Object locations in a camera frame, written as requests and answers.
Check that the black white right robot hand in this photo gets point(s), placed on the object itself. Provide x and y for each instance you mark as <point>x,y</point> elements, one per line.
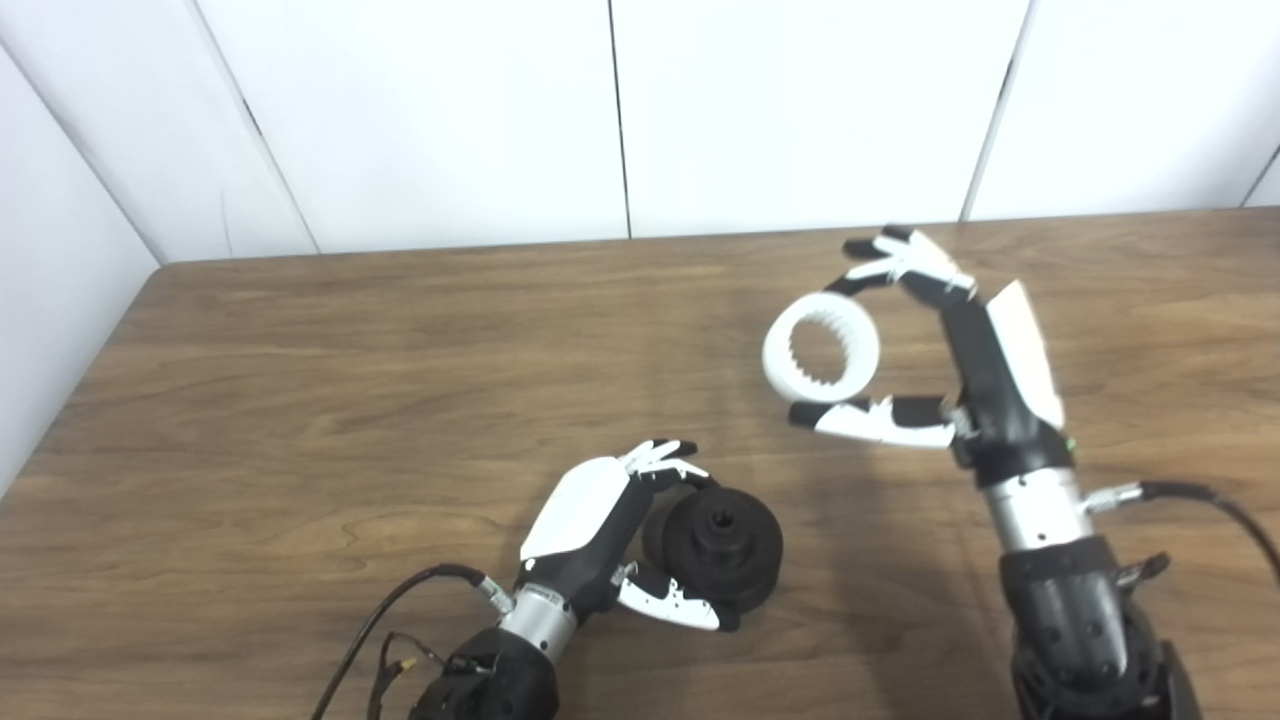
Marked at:
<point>1000,390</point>

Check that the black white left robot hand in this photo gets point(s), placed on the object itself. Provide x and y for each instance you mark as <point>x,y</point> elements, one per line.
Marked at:
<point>585,505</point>

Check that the round black plastic part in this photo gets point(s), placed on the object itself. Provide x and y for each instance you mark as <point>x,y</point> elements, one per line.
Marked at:
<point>720,550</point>

